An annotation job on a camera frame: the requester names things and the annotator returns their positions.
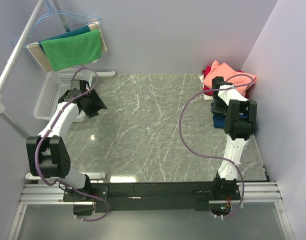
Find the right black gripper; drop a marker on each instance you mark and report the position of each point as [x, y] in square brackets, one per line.
[218, 110]

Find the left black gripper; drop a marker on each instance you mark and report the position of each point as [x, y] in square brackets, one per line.
[98, 105]

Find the blue t shirt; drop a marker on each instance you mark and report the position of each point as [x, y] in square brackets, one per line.
[219, 119]

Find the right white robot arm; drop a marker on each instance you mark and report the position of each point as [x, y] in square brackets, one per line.
[240, 120]

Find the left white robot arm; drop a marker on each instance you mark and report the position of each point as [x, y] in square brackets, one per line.
[47, 153]

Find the white folded t shirt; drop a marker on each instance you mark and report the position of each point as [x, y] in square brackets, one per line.
[206, 97]

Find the white rack foot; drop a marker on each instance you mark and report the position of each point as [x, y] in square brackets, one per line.
[102, 74]

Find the salmon folded t shirt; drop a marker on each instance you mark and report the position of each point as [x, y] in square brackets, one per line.
[230, 75]

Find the white plastic laundry basket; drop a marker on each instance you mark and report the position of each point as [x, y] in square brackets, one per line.
[55, 85]

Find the green towel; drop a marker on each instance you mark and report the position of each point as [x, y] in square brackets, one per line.
[74, 50]

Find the teal towel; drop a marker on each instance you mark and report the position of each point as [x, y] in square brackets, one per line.
[68, 33]

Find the white clothes rack pole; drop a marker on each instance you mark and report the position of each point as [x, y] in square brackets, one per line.
[10, 64]

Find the black base beam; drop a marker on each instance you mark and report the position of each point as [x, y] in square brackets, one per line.
[146, 196]

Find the aluminium rail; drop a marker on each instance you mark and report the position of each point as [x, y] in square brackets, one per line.
[39, 194]

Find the blue wire hanger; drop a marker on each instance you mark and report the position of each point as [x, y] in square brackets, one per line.
[47, 11]

